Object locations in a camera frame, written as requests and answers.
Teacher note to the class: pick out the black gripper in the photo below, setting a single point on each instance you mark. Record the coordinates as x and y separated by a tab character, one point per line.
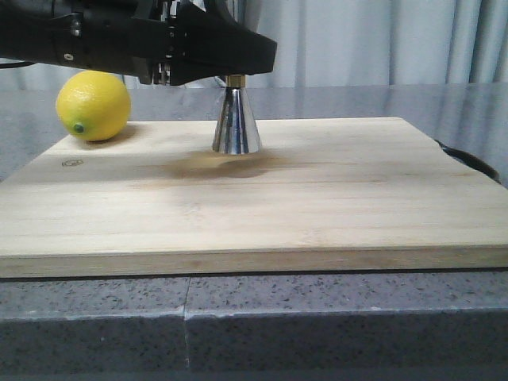
120	37

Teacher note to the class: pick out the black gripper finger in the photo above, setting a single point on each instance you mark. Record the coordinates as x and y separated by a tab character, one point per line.
210	42

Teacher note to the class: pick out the steel double jigger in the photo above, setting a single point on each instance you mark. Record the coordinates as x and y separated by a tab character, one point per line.
236	132

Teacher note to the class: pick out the yellow lemon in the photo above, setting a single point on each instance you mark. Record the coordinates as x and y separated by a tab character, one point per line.
93	105

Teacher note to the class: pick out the grey curtain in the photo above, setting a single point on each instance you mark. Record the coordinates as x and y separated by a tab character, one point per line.
344	43

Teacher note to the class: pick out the wooden cutting board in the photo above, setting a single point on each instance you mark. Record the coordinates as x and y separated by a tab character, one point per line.
322	195

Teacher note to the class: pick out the black board strap handle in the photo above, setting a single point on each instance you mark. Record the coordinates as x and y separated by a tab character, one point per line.
471	161

